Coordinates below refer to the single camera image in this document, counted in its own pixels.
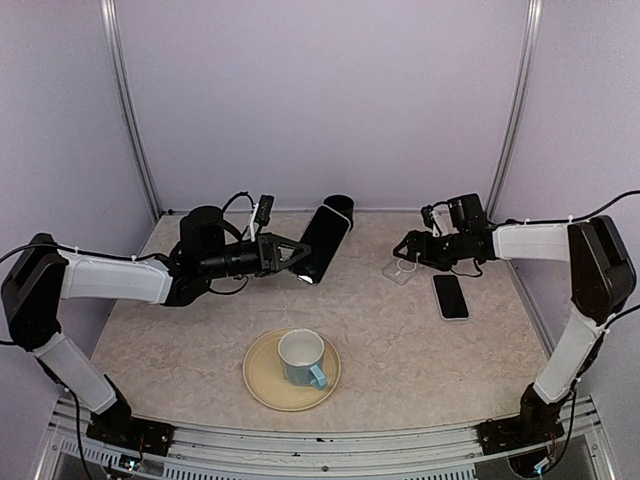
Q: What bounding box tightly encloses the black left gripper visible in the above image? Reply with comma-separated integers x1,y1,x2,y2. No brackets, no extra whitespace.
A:
200,231,311,279

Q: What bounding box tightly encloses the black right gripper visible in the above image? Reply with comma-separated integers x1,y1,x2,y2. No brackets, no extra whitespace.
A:
395,228,470,270

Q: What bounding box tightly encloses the black smartphone with teal edge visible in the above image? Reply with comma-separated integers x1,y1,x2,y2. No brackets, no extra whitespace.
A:
433,274,469,319

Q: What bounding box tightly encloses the lilac phone case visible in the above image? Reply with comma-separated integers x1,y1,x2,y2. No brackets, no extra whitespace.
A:
431,273,472,322

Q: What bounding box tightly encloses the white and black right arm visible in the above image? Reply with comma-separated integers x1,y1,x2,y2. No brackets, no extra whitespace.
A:
393,193,637,405

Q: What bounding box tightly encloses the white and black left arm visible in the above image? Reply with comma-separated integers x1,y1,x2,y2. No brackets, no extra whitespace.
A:
1,206,311,445

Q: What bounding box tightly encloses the dark green cup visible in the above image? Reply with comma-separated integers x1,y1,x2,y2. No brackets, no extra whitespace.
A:
323,194,355,230

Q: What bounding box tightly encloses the blue mug with white inside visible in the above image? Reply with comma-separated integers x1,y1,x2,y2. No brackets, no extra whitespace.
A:
277,329,328,390

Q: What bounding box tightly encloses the beige round plate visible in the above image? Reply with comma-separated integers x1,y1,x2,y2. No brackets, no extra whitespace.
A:
242,328,342,412

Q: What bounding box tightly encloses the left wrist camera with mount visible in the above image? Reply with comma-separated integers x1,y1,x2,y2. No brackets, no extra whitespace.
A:
246,194,275,241

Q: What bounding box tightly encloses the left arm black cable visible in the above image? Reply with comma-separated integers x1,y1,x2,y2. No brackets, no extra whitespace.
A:
0,190,256,266

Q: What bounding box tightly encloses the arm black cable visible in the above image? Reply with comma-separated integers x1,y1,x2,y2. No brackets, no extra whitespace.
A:
0,190,256,266
584,188,640,221

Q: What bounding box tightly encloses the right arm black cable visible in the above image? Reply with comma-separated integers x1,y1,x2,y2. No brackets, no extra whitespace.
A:
584,188,640,221

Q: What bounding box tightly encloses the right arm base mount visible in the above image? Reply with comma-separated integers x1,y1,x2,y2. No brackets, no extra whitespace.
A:
475,384,569,455

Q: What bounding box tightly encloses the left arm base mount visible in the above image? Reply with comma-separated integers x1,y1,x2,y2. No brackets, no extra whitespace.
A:
86,412,175,457

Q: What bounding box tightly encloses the right aluminium frame post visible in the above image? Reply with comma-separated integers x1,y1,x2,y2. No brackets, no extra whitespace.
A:
487,0,544,218

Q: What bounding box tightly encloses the aluminium frame post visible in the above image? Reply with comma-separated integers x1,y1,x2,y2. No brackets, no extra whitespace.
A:
100,0,163,222
487,0,544,218

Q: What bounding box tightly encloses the left aluminium frame post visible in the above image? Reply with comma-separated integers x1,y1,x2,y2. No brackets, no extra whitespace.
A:
100,0,163,222

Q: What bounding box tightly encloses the front aluminium rail base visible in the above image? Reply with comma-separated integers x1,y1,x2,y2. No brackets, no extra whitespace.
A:
34,394,616,480

